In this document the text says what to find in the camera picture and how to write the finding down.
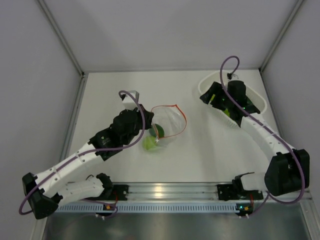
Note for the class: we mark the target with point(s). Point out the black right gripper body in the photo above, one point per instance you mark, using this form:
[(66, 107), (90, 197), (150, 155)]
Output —
[(226, 103)]

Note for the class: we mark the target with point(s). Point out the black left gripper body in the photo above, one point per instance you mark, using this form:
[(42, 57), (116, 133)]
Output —
[(139, 125)]

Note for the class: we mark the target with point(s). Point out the light green fake apple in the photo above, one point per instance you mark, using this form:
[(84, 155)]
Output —
[(150, 143), (227, 112)]

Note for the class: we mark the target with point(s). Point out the dark green fake avocado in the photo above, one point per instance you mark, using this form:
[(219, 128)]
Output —
[(157, 131)]

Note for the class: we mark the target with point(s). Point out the clear zip bag orange seal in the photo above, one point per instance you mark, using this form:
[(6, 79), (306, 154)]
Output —
[(173, 121)]

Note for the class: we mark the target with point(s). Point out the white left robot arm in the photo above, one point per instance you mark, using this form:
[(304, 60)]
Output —
[(47, 191)]

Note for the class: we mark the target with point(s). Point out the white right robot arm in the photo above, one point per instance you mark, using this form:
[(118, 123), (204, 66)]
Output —
[(288, 168)]

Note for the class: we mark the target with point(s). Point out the white perforated plastic basket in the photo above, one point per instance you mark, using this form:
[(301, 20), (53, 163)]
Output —
[(254, 97)]

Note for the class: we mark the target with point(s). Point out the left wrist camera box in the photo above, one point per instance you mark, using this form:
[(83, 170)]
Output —
[(130, 102)]

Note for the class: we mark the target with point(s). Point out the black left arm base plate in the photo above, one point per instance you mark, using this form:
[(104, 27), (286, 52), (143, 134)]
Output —
[(117, 192)]

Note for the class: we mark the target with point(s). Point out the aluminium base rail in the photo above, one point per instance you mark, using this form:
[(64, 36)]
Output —
[(170, 192)]

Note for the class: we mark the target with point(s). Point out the white slotted cable duct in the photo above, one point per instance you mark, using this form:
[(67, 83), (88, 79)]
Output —
[(139, 207)]

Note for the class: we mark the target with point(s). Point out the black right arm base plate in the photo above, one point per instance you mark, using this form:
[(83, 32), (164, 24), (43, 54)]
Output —
[(227, 192)]

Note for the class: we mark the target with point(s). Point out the aluminium frame rail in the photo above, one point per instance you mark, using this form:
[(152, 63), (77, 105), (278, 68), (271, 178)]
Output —
[(59, 34)]

